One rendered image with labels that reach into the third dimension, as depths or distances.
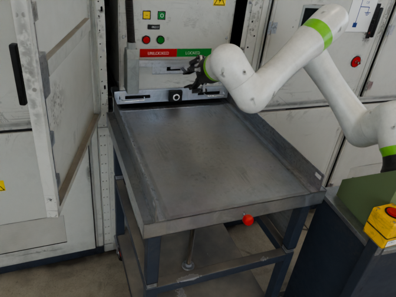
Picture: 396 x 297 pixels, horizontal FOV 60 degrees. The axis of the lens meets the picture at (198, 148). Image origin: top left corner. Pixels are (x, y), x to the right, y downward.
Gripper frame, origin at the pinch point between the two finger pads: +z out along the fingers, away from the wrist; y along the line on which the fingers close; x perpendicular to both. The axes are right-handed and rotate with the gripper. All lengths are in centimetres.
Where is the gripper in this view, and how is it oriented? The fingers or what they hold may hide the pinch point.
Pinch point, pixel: (189, 79)
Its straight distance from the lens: 140.3
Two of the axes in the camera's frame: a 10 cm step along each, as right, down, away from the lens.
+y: 0.9, 9.9, 0.7
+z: -3.6, -0.4, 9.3
